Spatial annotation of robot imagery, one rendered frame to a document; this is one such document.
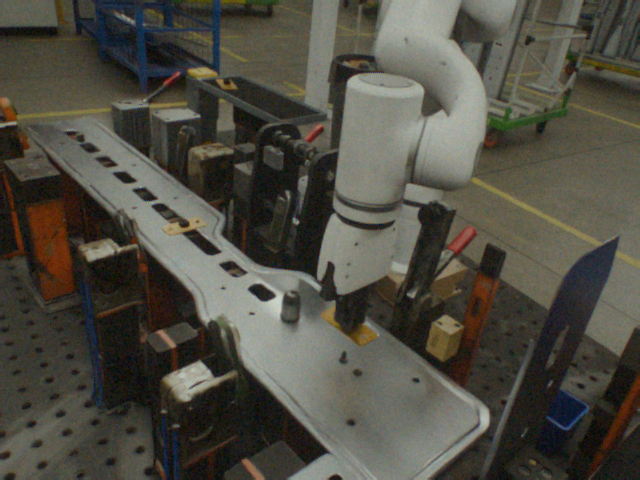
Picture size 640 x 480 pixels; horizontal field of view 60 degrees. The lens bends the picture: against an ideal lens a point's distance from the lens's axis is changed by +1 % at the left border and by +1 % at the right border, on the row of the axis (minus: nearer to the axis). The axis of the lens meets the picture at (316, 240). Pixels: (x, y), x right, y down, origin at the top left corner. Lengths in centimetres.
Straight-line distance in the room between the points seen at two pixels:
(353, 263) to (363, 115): 18
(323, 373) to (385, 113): 39
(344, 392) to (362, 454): 10
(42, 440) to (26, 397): 12
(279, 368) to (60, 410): 53
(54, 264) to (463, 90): 103
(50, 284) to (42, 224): 16
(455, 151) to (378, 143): 8
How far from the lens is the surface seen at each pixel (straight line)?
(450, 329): 82
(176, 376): 73
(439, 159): 60
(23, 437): 117
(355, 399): 77
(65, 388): 124
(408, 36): 71
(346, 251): 66
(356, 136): 61
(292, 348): 83
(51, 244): 138
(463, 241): 90
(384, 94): 59
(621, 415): 77
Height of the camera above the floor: 155
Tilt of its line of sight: 30 degrees down
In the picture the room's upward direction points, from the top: 6 degrees clockwise
